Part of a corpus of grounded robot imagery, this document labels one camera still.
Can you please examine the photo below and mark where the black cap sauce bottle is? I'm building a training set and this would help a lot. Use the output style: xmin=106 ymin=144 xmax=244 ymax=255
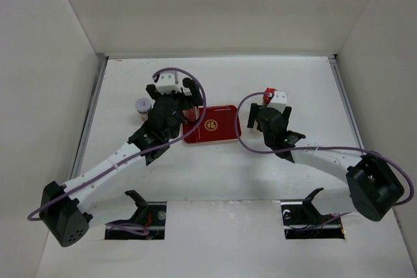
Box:
xmin=182 ymin=87 xmax=199 ymax=122

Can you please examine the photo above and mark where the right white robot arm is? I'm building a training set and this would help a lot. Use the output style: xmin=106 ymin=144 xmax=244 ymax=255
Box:
xmin=247 ymin=103 xmax=405 ymax=223

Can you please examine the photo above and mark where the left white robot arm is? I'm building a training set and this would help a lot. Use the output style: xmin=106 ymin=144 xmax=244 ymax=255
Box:
xmin=38 ymin=74 xmax=205 ymax=247

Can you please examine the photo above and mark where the white lid condiment jar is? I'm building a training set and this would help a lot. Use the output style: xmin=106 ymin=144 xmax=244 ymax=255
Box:
xmin=135 ymin=98 xmax=152 ymax=121

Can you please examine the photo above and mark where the red lid spice jar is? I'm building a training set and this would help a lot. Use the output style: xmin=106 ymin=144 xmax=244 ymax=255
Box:
xmin=262 ymin=87 xmax=276 ymax=105

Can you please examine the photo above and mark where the red rectangular tray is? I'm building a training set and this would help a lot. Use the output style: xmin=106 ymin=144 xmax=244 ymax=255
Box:
xmin=183 ymin=105 xmax=241 ymax=144

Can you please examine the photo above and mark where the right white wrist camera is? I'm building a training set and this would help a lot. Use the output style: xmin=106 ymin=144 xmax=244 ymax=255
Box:
xmin=266 ymin=90 xmax=287 ymax=112

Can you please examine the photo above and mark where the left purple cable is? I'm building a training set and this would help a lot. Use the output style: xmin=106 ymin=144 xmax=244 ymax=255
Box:
xmin=27 ymin=68 xmax=207 ymax=222

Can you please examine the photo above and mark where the purple cable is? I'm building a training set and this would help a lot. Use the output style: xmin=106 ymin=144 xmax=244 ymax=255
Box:
xmin=237 ymin=92 xmax=414 ymax=207
xmin=27 ymin=68 xmax=207 ymax=222

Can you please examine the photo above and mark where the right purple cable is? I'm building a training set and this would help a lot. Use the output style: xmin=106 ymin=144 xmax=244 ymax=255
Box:
xmin=237 ymin=92 xmax=414 ymax=207

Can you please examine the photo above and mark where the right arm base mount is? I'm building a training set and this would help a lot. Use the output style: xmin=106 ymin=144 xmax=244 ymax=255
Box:
xmin=280 ymin=188 xmax=345 ymax=240

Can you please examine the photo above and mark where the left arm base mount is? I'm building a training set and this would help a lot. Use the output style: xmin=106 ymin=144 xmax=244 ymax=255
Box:
xmin=104 ymin=190 xmax=167 ymax=240

